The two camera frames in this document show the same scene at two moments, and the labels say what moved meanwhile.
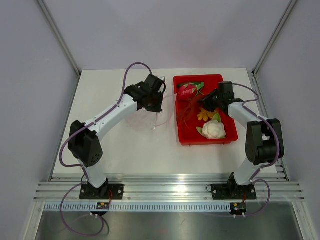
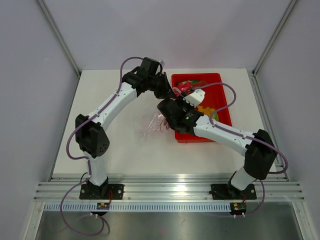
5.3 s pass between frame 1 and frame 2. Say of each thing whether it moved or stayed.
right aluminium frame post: stayed
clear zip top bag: moved
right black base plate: stayed
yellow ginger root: stayed
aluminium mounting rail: stayed
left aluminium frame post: stayed
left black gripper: moved
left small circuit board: stayed
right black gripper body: moved
